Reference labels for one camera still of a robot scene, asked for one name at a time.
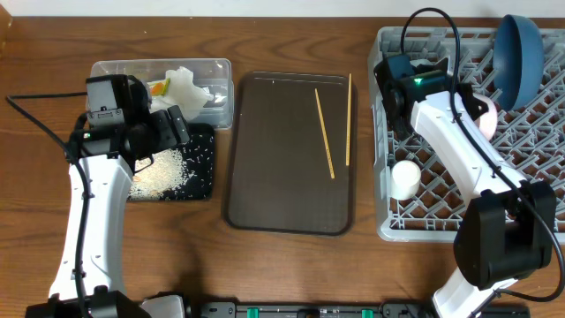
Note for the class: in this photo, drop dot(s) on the brown serving tray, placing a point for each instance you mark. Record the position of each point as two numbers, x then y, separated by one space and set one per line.
278 178

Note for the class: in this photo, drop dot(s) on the black waste tray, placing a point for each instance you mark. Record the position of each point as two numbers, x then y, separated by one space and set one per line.
198 154

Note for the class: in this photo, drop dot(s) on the grey dishwasher rack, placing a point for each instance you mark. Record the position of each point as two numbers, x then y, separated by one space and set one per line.
532 138

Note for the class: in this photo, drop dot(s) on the wooden chopstick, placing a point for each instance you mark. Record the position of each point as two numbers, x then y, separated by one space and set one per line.
348 122
324 135

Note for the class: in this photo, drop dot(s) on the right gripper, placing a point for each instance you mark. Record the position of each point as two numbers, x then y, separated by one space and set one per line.
467 99

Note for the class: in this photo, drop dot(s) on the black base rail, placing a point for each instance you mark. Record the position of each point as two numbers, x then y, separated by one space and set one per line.
335 311

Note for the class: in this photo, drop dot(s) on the clear plastic bin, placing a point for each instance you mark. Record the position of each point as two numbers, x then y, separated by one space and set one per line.
212 74

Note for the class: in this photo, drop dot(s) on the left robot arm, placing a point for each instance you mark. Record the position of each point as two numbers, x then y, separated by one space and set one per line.
89 281

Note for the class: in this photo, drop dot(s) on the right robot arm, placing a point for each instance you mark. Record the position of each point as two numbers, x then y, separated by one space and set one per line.
507 229

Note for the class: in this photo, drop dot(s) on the pile of rice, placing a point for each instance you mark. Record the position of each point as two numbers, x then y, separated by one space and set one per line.
161 174

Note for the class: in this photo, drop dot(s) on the white cup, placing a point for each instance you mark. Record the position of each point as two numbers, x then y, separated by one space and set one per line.
405 179

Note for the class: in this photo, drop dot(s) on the pink white bowl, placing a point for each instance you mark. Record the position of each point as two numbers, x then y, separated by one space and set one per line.
487 122

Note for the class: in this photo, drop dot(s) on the dark blue plate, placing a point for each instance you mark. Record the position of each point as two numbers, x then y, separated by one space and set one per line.
518 58

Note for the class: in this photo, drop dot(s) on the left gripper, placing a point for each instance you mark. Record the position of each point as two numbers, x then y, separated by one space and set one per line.
169 138

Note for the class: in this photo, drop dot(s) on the white tissue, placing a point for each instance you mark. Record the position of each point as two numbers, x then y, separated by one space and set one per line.
182 92

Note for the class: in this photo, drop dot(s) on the yellow snack wrapper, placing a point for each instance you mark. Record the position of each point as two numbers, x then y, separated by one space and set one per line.
159 87

